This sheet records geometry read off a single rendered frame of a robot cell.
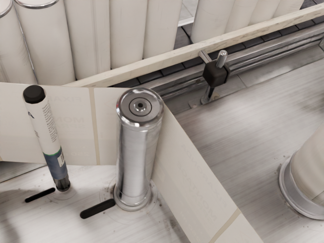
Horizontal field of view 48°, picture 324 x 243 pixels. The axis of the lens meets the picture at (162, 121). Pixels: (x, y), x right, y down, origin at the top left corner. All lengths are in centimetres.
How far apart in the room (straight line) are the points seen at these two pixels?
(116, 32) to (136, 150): 21
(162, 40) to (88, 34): 12
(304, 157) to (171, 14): 24
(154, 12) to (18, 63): 18
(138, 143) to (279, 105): 31
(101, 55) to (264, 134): 25
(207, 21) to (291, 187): 26
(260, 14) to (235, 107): 17
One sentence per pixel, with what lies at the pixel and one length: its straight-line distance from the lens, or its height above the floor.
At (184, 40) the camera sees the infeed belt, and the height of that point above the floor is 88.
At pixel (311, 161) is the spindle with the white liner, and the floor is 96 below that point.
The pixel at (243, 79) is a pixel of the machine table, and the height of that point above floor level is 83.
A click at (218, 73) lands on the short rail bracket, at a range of 51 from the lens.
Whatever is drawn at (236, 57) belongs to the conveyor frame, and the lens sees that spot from 60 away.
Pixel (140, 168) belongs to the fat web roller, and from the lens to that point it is 34.
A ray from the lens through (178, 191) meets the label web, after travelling 35.
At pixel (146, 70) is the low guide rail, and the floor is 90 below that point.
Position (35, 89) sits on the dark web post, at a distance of 30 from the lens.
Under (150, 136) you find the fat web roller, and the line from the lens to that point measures 29.
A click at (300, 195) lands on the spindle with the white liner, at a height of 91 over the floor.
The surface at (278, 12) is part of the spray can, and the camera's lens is 66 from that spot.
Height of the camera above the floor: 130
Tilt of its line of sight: 57 degrees down
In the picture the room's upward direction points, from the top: 11 degrees clockwise
